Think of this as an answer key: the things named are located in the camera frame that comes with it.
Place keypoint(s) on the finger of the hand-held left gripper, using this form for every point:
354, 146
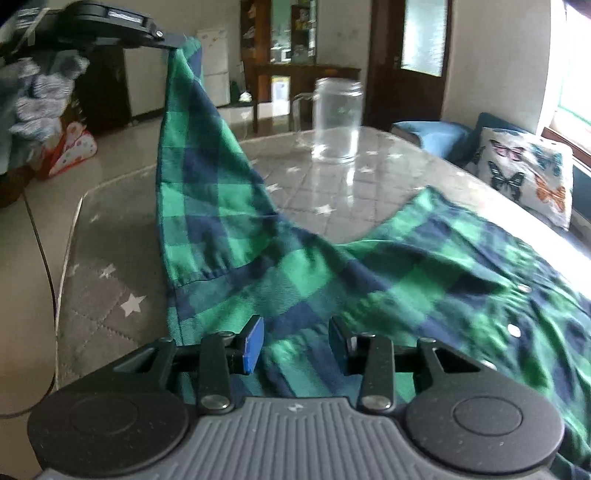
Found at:
170, 39

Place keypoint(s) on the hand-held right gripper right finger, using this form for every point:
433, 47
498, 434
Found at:
339, 341

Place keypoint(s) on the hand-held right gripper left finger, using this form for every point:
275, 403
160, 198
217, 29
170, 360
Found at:
253, 346

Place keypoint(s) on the green plaid shirt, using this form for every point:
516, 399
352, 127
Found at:
323, 277

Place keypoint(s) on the white fridge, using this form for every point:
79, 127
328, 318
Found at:
214, 60

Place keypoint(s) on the dark low cabinet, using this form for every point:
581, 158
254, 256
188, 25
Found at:
101, 92

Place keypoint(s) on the dark wooden shelf cabinet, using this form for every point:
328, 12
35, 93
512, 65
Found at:
258, 27

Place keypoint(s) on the white yellow carton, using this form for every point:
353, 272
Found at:
281, 87

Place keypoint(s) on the heart dotted bag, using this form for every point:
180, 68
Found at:
76, 147

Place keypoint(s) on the dark wooden console table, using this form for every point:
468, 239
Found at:
300, 69

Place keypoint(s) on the clear glass mug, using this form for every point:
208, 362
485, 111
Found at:
337, 124

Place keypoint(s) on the dark wooden door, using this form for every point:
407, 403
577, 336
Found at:
383, 92

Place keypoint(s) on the blue sofa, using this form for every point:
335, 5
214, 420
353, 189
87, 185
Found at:
434, 136

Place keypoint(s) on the butterfly print pillow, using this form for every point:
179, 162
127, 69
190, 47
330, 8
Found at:
521, 170

